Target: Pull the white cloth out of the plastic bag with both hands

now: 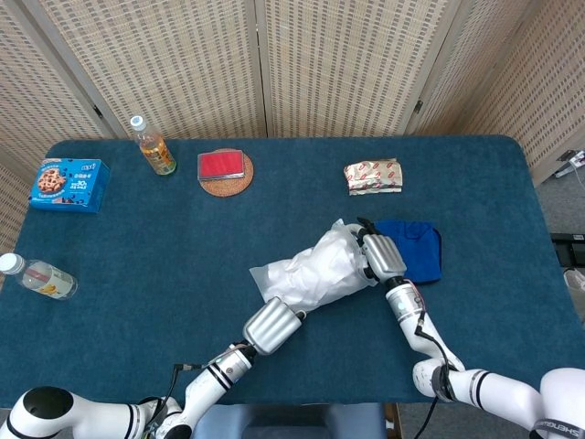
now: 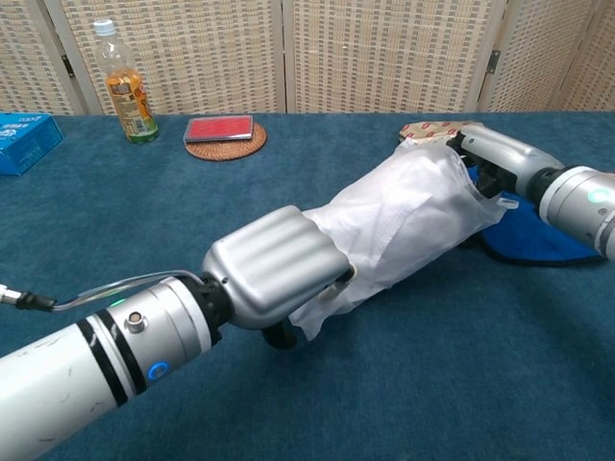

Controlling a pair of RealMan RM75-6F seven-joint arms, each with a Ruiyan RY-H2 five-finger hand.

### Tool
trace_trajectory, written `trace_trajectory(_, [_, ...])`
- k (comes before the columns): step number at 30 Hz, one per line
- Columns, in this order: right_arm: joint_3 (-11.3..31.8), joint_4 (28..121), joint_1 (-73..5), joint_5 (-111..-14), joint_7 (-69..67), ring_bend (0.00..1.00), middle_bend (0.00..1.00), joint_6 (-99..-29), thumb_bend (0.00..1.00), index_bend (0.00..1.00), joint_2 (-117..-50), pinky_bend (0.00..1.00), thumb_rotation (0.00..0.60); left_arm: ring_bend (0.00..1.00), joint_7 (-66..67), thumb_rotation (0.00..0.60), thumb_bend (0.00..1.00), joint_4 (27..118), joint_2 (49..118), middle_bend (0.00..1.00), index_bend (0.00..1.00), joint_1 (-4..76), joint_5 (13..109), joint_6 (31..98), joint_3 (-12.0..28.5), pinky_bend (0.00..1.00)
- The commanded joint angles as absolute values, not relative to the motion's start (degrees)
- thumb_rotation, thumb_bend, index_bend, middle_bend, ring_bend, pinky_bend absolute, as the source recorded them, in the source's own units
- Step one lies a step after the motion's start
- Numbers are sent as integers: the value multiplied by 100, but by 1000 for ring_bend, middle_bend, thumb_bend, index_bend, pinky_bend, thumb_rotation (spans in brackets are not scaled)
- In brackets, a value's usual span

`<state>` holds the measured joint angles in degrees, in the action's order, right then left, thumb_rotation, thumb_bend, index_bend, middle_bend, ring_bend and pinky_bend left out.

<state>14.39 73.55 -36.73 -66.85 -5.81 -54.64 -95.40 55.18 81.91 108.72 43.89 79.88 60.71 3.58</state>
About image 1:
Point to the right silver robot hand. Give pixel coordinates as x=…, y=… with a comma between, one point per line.
x=384, y=258

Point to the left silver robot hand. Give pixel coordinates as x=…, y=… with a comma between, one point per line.
x=272, y=327

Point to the translucent white plastic bag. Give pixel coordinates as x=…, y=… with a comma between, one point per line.
x=297, y=279

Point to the white cloth garment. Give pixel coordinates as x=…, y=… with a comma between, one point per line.
x=329, y=260

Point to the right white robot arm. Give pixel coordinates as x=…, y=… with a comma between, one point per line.
x=480, y=384

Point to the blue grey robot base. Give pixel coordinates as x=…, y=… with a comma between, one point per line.
x=292, y=418

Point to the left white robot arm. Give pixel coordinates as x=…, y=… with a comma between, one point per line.
x=219, y=370

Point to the blue folded towel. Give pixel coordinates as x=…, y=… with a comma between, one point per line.
x=422, y=256

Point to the foil wrapped burger packet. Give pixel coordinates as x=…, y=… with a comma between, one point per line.
x=372, y=176

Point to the round cork coaster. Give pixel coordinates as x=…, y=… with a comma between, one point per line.
x=228, y=188

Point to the dark blue table cover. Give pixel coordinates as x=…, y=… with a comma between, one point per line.
x=137, y=256

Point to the red card case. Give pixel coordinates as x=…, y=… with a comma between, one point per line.
x=219, y=164

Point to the black floor device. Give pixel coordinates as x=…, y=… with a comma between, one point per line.
x=571, y=238

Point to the white crumpled floor item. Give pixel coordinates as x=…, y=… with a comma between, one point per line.
x=576, y=280

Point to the woven folding screen panel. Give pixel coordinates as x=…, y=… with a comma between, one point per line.
x=343, y=68
x=36, y=91
x=525, y=68
x=160, y=68

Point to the orange drink bottle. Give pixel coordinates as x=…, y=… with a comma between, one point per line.
x=157, y=155

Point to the white power strip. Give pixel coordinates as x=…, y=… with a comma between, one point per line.
x=577, y=160

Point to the clear water bottle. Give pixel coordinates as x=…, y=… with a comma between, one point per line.
x=41, y=276

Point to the blue cookie box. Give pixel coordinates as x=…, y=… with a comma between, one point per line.
x=68, y=187

